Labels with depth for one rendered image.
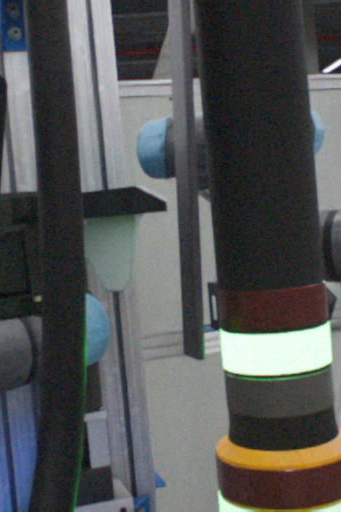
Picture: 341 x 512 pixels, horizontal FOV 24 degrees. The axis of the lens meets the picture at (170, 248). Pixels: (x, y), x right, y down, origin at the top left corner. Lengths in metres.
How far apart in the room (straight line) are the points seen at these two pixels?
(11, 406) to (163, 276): 1.02
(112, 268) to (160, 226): 1.67
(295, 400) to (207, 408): 2.00
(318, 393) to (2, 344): 0.47
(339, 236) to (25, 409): 0.53
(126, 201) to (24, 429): 0.80
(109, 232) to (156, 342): 1.70
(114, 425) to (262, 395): 0.99
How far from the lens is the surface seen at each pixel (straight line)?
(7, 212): 0.48
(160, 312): 2.14
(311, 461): 0.24
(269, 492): 0.24
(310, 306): 0.24
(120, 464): 1.24
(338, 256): 1.22
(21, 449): 1.21
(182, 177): 0.23
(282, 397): 0.24
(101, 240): 0.46
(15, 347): 0.69
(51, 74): 0.17
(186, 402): 2.20
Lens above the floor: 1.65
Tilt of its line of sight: 3 degrees down
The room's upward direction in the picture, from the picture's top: 5 degrees counter-clockwise
